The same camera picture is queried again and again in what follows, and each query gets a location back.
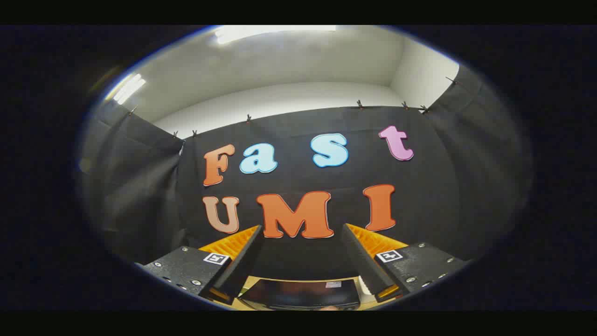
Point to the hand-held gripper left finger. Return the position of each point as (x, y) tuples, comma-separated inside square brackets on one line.
[(242, 261)]

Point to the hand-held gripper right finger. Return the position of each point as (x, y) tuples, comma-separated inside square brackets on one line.
[(361, 261)]

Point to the black toaster oven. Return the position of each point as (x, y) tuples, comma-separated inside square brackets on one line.
[(298, 294)]

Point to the ceiling light panel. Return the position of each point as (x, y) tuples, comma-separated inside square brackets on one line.
[(128, 88)]

